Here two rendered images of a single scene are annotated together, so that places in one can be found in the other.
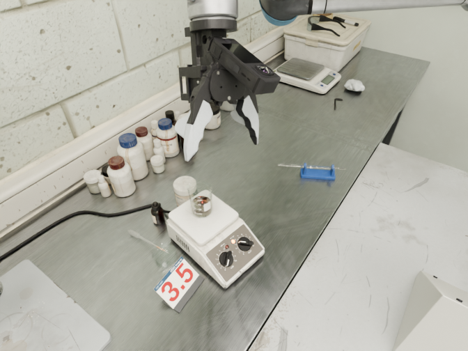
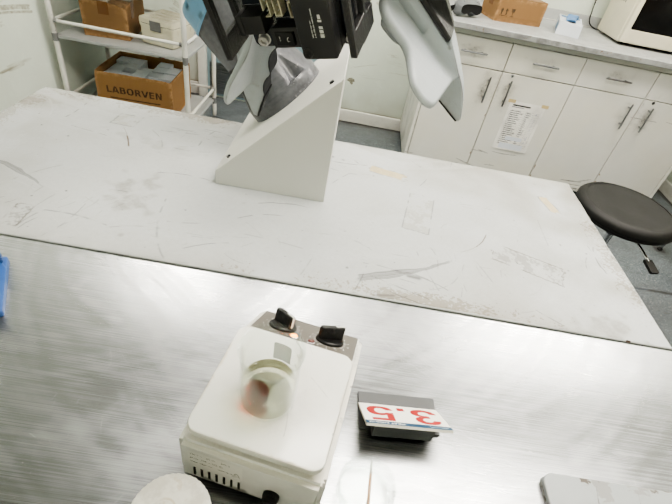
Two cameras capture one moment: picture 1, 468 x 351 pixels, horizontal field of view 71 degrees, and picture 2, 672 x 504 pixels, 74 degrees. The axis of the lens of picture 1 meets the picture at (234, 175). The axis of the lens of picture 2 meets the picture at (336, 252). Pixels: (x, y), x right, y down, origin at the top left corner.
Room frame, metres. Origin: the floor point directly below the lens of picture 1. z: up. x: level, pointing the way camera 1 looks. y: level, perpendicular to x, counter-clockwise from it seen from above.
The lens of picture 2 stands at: (0.61, 0.26, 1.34)
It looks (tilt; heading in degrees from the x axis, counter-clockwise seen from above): 39 degrees down; 232
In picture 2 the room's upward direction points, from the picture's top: 12 degrees clockwise
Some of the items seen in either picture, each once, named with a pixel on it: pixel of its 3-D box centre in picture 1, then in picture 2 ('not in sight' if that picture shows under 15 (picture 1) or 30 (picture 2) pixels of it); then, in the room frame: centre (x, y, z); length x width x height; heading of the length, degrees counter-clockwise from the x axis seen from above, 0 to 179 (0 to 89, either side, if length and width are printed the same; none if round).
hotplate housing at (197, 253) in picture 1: (212, 233); (282, 394); (0.47, 0.05, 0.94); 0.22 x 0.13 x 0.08; 45
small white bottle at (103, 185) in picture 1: (103, 185); not in sight; (0.64, 0.36, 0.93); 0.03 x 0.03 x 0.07
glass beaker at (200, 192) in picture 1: (199, 199); (269, 376); (0.50, 0.08, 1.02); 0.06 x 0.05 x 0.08; 66
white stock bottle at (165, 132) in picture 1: (167, 137); not in sight; (0.83, 0.21, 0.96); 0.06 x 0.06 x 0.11
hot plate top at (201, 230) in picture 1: (203, 215); (276, 391); (0.49, 0.07, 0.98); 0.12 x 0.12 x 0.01; 45
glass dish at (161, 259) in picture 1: (164, 255); (365, 488); (0.43, 0.16, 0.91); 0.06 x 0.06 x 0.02
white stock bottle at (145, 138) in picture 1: (143, 143); not in sight; (0.81, 0.28, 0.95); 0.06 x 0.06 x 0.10
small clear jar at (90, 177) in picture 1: (95, 182); not in sight; (0.66, 0.39, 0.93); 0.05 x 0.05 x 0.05
